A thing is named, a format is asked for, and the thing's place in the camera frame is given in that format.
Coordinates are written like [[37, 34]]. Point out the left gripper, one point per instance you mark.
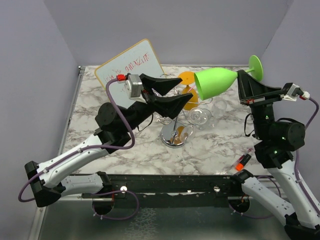
[[166, 106]]

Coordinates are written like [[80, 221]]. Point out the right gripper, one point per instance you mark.
[[253, 93]]

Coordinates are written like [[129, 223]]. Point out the orange plastic cup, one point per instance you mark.
[[188, 79]]

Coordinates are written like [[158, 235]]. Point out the green plastic goblet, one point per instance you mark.
[[215, 81]]

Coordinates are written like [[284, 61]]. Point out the clear tumbler glass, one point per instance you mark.
[[219, 108]]

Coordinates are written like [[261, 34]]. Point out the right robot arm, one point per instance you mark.
[[278, 139]]

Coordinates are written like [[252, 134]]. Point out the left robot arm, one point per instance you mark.
[[116, 121]]

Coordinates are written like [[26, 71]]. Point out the chrome wine glass rack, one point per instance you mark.
[[172, 128]]

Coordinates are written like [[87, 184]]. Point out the small whiteboard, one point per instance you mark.
[[138, 59]]

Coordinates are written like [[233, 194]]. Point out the red pen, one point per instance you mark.
[[249, 151]]

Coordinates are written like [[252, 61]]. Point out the orange black marker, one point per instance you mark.
[[243, 162]]

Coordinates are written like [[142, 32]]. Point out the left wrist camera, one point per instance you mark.
[[133, 86]]

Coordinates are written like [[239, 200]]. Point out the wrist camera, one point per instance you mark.
[[133, 86], [292, 91]]

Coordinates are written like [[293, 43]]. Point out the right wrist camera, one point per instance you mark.
[[292, 91]]

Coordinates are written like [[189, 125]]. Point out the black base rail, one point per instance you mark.
[[152, 191]]

